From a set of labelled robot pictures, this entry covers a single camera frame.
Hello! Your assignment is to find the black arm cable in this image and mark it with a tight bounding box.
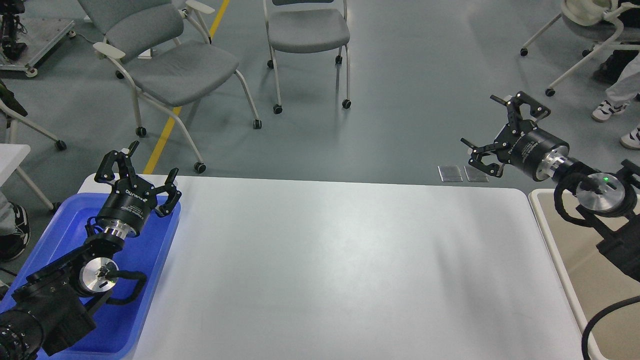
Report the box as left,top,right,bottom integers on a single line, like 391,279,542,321
581,295,640,360

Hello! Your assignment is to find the person in white trousers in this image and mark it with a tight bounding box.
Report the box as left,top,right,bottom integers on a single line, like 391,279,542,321
590,55,640,123

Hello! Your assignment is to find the grey chair with armrests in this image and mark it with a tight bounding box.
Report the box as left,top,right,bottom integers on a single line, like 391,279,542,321
80,0,262,174

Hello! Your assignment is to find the left floor socket plate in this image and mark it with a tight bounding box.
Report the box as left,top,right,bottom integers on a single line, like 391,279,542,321
438,165,464,183

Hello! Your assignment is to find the blue plastic tray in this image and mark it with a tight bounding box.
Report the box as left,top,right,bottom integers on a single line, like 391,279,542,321
0,193,181,360

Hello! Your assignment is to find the floor socket plate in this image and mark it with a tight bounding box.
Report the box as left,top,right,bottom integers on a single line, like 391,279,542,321
464,165,489,183
438,165,464,183

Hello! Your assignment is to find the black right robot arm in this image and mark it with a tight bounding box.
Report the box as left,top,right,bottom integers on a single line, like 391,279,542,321
461,91,640,280

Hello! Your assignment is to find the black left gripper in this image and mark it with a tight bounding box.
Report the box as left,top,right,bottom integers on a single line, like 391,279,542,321
94,140,182,239

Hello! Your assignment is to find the right floor socket plate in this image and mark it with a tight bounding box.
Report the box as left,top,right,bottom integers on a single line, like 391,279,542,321
464,165,489,183

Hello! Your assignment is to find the metal cart platform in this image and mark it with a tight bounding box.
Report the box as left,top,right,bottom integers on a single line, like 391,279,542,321
0,0,76,78

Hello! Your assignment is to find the white frame chair right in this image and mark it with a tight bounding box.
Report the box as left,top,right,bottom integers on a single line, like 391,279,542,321
519,0,640,97

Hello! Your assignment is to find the beige plastic bin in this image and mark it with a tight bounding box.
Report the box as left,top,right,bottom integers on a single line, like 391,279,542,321
529,189,640,360

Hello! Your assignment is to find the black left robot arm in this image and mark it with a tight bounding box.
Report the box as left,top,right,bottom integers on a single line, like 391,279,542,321
1,141,182,360

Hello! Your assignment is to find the grey chair centre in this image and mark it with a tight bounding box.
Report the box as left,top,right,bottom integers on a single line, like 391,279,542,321
262,0,352,115

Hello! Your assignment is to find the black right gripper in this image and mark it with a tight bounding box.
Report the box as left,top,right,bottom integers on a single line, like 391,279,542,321
460,91,571,182

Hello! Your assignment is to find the black shoe left edge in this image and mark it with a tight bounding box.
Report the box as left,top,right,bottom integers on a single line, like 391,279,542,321
0,202,31,263

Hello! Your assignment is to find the white chair leg left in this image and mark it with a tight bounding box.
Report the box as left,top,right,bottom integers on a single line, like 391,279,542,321
0,80,67,151

